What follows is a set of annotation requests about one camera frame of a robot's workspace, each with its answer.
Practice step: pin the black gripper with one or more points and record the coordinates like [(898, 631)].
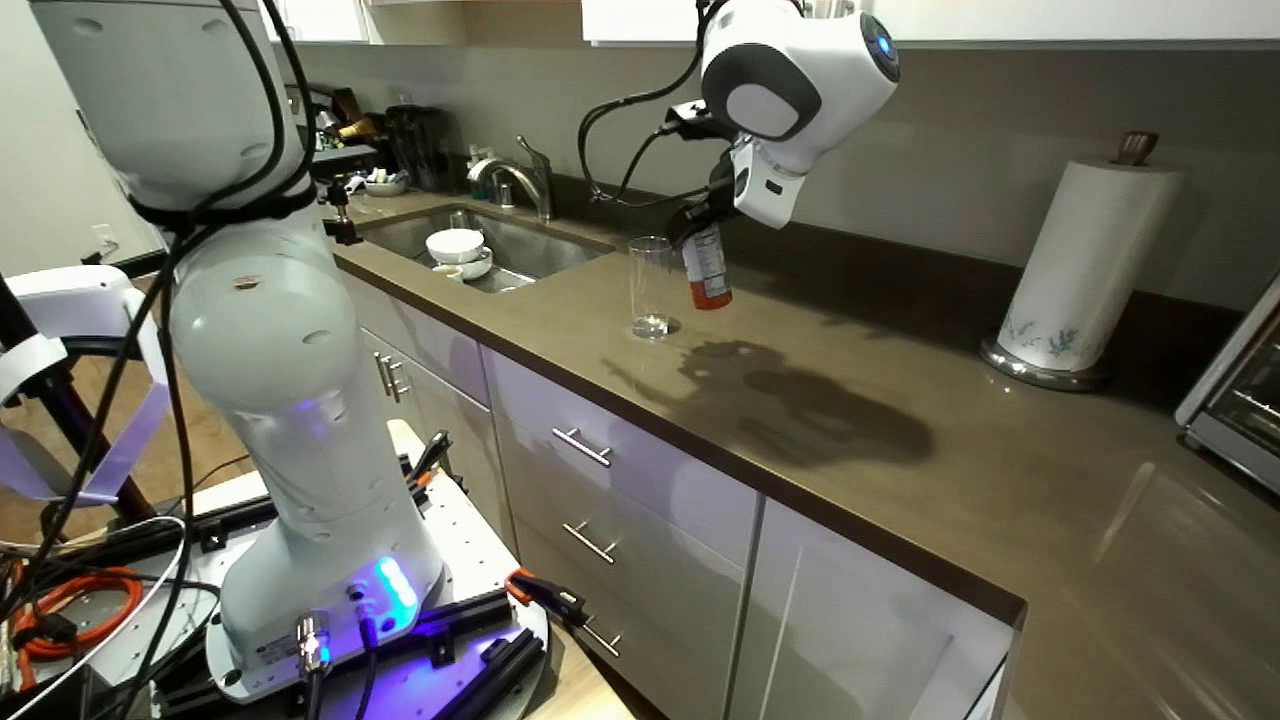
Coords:
[(706, 201)]

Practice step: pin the white orange drink can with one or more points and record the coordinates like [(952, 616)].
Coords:
[(714, 286)]

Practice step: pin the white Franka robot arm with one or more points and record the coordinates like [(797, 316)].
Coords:
[(292, 402)]

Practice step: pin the tall clear glass cup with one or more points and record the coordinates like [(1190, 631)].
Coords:
[(654, 323)]

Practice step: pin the steel kitchen sink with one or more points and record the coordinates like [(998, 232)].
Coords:
[(534, 252)]

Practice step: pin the chrome sink faucet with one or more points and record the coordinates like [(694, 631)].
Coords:
[(514, 174)]

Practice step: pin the white drawer front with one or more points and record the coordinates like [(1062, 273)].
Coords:
[(534, 422), (567, 602), (543, 500)]

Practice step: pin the white bowl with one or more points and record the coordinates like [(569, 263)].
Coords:
[(459, 244)]

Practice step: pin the black coffee machine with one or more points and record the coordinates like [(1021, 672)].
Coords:
[(418, 146)]

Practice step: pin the white sink cabinet front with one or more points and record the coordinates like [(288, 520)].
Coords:
[(443, 402)]

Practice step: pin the small white dish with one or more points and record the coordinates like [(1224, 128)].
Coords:
[(385, 181)]

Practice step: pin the black orange bar clamp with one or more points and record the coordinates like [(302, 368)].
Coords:
[(431, 456), (547, 596)]

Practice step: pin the metal paper towel holder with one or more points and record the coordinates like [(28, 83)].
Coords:
[(1021, 368)]

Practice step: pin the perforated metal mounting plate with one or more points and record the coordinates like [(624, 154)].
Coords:
[(466, 532)]

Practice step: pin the long white upper cabinet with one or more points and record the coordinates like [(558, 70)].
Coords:
[(1003, 16)]

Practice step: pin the white paper towel roll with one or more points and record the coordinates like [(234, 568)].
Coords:
[(1087, 267)]

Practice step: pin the wide white cabinet door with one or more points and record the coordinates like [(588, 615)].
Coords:
[(866, 641)]

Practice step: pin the silver toaster oven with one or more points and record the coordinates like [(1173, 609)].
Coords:
[(1243, 402)]

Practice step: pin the black stand leg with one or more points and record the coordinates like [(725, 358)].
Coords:
[(81, 424)]

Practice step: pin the black metal rail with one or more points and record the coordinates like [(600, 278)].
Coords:
[(501, 667), (200, 520)]

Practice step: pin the white wall outlet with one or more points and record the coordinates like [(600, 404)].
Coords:
[(106, 240)]

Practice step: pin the white curved frame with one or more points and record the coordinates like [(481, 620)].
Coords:
[(63, 286)]

